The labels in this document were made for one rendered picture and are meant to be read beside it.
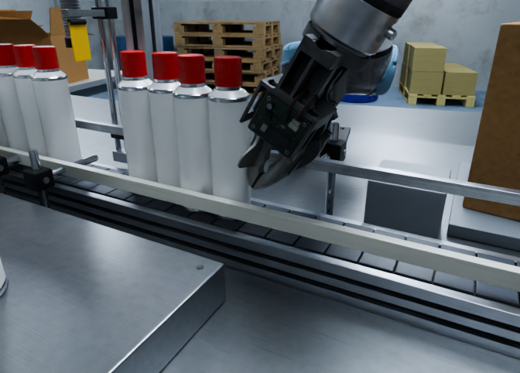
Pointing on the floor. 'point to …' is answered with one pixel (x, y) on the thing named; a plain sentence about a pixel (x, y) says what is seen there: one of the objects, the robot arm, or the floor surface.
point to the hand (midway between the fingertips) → (260, 177)
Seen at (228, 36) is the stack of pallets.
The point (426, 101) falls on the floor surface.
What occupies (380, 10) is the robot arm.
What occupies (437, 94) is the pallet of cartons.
